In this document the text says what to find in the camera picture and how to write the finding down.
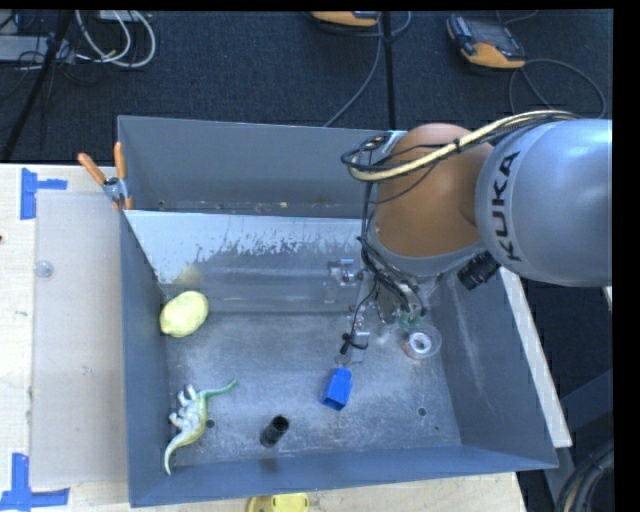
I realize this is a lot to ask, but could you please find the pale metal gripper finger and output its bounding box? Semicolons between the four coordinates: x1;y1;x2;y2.
322;258;364;305
339;328;373;366

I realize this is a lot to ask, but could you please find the black short tube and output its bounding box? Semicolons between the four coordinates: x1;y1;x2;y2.
259;414;291;449

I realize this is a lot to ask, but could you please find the green and white toy dinosaur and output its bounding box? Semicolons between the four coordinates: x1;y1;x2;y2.
163;377;240;476

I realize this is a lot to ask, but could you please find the black cylinder on white bracket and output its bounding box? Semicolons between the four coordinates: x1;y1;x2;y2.
455;250;502;292

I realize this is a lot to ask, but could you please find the pale flat board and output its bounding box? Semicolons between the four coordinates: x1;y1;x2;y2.
28;189;132;492

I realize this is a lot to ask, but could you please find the grey metal bin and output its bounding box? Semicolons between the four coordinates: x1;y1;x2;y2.
115;114;561;509

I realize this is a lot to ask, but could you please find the yellow lemon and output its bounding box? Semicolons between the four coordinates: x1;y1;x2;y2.
159;290;210;340

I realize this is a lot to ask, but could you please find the clear glass cup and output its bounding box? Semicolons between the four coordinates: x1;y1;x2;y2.
398;321;444;361

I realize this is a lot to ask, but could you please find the blue block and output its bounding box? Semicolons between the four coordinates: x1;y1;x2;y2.
320;367;354;413

